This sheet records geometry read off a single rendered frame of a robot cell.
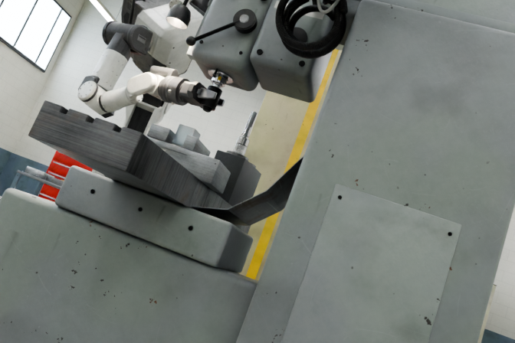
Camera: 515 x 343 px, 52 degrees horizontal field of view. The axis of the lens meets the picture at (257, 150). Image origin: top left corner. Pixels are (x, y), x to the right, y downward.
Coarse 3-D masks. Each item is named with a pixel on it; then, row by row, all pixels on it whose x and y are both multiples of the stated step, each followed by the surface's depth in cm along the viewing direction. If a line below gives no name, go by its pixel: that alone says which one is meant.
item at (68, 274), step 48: (0, 240) 146; (48, 240) 143; (96, 240) 141; (144, 240) 140; (0, 288) 142; (48, 288) 140; (96, 288) 137; (144, 288) 135; (192, 288) 133; (240, 288) 131; (0, 336) 138; (48, 336) 136; (96, 336) 134; (144, 336) 132; (192, 336) 130
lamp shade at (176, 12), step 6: (174, 6) 164; (180, 6) 164; (186, 6) 166; (174, 12) 163; (180, 12) 163; (186, 12) 164; (168, 18) 167; (174, 18) 169; (180, 18) 163; (186, 18) 164; (174, 24) 169; (180, 24) 170; (186, 24) 165
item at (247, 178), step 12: (216, 156) 196; (228, 156) 194; (240, 156) 196; (228, 168) 193; (240, 168) 192; (252, 168) 201; (228, 180) 191; (240, 180) 193; (252, 180) 205; (216, 192) 191; (228, 192) 190; (240, 192) 196; (252, 192) 208
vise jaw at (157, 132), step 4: (152, 124) 150; (156, 124) 150; (152, 128) 150; (156, 128) 149; (160, 128) 149; (164, 128) 149; (168, 128) 149; (148, 132) 149; (152, 132) 149; (156, 132) 149; (160, 132) 149; (164, 132) 149; (168, 132) 148; (172, 132) 151; (152, 136) 149; (156, 136) 149; (160, 136) 148; (164, 136) 148; (168, 136) 149; (172, 136) 152; (164, 140) 148; (168, 140) 150; (172, 144) 154
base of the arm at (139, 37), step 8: (136, 24) 193; (104, 32) 196; (128, 32) 191; (136, 32) 192; (144, 32) 196; (152, 32) 199; (104, 40) 198; (128, 40) 191; (136, 40) 193; (144, 40) 197; (136, 48) 194; (144, 48) 198
